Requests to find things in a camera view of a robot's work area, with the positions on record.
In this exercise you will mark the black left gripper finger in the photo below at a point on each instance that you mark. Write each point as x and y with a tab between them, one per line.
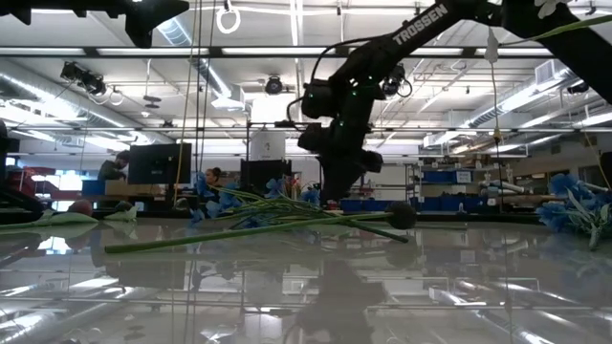
148	21

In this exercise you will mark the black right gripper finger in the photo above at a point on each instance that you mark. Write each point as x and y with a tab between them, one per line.
339	191

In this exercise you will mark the black bud flower green stem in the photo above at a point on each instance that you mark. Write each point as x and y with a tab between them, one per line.
400	216

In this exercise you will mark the veined blue flower bunch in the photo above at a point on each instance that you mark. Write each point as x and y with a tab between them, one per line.
229	200

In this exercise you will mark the bright blue flower bunch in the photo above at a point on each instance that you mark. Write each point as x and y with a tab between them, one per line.
564	186

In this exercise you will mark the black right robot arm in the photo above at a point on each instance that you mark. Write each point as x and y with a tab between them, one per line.
421	26

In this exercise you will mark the blue storage bin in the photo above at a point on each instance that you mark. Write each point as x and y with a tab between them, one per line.
444	204
437	177
375	205

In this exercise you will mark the black crossbar with light strips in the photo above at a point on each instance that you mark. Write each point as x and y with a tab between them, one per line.
215	51

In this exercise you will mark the metal shelf rack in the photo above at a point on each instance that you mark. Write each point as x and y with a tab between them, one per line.
420	188

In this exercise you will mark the small black monitor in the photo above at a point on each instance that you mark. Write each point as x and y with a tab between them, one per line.
258	174

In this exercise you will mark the person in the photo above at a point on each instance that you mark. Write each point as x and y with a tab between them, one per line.
213	176
111	171

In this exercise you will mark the large black monitor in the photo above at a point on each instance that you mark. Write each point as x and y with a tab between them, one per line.
158	165

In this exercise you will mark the white rolled tubes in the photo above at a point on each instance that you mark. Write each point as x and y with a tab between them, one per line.
502	187

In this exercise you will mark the cardboard box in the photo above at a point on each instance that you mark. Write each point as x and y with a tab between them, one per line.
138	187

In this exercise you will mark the red slanted structure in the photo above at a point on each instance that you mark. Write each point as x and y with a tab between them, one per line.
38	170

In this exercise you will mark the blue crate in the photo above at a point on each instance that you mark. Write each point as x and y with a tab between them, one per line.
93	187

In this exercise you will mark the white vent grille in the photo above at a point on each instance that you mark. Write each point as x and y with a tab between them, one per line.
544	72

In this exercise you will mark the black dome fixture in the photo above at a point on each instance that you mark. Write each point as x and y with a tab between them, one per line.
578	89

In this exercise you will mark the pale rolled tubes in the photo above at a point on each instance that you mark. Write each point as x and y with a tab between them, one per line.
595	187

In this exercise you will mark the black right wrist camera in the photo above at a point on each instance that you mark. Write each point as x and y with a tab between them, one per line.
312	137

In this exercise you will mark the black rectangular station frame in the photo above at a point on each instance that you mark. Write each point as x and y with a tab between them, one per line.
282	124

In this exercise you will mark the black twin-lens rig camera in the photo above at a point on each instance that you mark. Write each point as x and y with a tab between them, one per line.
86	79

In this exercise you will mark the black far ceiling rail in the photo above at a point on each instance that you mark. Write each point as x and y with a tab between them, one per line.
430	129

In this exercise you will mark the black round dome camera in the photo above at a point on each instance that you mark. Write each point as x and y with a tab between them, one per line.
273	86

